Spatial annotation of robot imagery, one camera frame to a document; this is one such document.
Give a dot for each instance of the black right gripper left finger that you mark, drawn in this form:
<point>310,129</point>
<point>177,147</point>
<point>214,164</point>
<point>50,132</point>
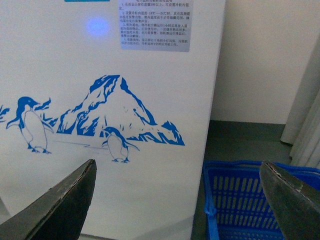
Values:
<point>60,213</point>

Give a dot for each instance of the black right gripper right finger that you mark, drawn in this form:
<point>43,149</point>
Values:
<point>295,204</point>

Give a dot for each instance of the white pleated curtain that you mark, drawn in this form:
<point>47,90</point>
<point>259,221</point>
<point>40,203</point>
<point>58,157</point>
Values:
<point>302,128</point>

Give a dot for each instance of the white blue chest freezer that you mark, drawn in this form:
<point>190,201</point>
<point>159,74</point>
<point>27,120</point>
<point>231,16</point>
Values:
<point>69,93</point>

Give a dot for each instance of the grey instruction sticker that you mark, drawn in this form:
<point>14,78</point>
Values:
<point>155,25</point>

